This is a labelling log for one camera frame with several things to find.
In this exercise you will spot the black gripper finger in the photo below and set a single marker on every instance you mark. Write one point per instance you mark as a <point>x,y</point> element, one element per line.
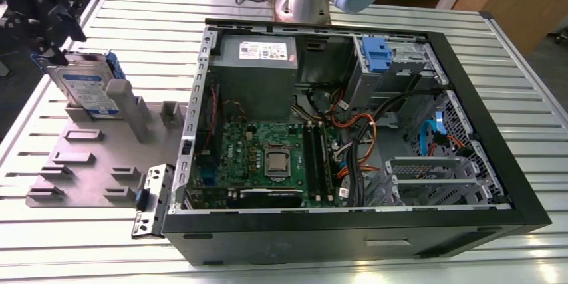
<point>53,52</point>
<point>73,28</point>

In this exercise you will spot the hard disk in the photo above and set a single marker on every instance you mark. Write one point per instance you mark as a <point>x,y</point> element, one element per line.
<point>84,91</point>

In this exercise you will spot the silver disk bay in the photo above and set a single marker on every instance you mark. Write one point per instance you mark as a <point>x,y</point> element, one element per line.
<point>430,181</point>

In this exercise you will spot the grey parts rack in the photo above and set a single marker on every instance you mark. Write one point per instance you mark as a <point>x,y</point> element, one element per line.
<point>97,164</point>

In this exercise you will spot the black case fan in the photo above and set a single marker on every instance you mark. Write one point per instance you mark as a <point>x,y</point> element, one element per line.
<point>204,114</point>

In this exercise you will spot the grey power supply unit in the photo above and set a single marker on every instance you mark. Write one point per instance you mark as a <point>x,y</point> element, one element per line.
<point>252,87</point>

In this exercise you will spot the green motherboard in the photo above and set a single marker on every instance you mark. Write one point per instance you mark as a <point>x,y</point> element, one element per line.
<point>241,167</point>

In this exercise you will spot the silver CPU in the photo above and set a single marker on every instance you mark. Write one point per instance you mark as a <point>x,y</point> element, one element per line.
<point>276,163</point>

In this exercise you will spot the CPU socket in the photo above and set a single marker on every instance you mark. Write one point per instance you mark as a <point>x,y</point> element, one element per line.
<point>277,179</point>

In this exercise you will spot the black graphics card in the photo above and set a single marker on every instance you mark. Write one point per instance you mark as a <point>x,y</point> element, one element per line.
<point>270,197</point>

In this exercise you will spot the blue drive latch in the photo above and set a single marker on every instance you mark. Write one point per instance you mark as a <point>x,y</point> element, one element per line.
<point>377,54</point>

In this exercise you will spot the grey optical drive cage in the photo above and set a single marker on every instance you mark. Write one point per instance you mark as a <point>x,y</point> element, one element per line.
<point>385,84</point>

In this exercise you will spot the black PC case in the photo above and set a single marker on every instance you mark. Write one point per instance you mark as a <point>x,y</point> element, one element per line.
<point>310,237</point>

